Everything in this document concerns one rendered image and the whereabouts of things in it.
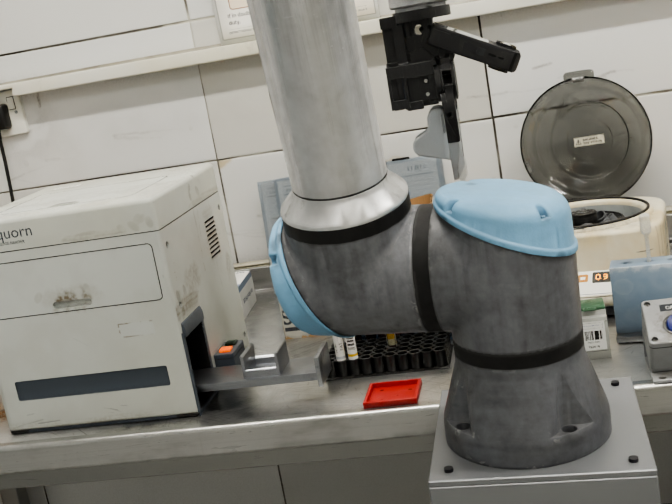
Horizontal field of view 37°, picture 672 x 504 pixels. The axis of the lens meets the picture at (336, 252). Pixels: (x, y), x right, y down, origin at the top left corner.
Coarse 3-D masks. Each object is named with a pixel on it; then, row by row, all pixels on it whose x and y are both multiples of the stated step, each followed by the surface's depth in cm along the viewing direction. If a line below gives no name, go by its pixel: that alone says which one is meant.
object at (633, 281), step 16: (624, 272) 132; (640, 272) 131; (656, 272) 131; (624, 288) 133; (640, 288) 132; (656, 288) 131; (624, 304) 133; (640, 304) 132; (624, 320) 134; (640, 320) 133; (624, 336) 133; (640, 336) 132
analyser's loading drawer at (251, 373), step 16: (320, 352) 132; (208, 368) 140; (224, 368) 139; (240, 368) 138; (256, 368) 137; (272, 368) 132; (288, 368) 134; (304, 368) 133; (320, 368) 131; (208, 384) 134; (224, 384) 134; (240, 384) 133; (256, 384) 133; (272, 384) 133; (320, 384) 131
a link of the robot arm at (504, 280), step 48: (480, 192) 88; (528, 192) 87; (432, 240) 86; (480, 240) 84; (528, 240) 83; (576, 240) 88; (432, 288) 86; (480, 288) 85; (528, 288) 84; (576, 288) 87; (480, 336) 87; (528, 336) 85; (576, 336) 88
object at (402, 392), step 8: (376, 384) 132; (384, 384) 132; (392, 384) 132; (400, 384) 132; (408, 384) 132; (416, 384) 131; (368, 392) 130; (376, 392) 131; (384, 392) 130; (392, 392) 130; (400, 392) 129; (408, 392) 129; (416, 392) 127; (368, 400) 128; (376, 400) 128; (384, 400) 126; (392, 400) 126; (400, 400) 125; (408, 400) 125; (416, 400) 125; (368, 408) 126
